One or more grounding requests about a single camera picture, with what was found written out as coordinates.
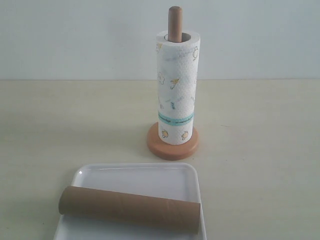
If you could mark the patterned paper towel roll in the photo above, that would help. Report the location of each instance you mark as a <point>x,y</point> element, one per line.
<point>177,71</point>

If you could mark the brown cardboard tube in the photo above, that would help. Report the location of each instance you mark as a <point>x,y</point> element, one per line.
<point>164,213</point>

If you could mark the wooden paper towel holder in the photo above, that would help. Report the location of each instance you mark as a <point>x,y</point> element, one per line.
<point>155,144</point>

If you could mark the white plastic tray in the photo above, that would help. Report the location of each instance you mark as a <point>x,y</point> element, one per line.
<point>171,180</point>

